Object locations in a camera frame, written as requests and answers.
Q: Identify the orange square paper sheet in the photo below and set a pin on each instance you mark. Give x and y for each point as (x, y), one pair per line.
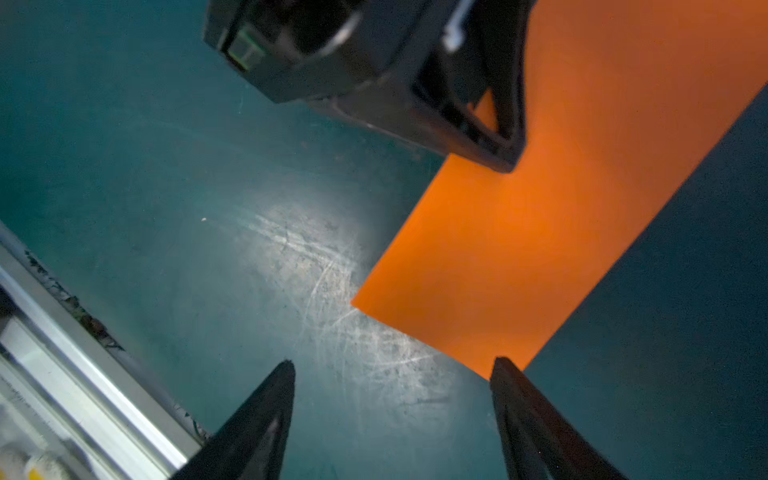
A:
(624, 100)

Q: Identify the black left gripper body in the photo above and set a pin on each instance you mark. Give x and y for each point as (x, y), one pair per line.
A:
(367, 60)

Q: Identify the aluminium front rail base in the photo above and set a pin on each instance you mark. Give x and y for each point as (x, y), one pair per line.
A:
(74, 403)

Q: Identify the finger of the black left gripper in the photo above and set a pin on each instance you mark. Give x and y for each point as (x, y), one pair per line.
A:
(454, 86)

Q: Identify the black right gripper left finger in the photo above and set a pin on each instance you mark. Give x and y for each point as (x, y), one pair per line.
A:
(252, 443)

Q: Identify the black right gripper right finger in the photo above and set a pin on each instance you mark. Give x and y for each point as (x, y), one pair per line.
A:
(537, 441)

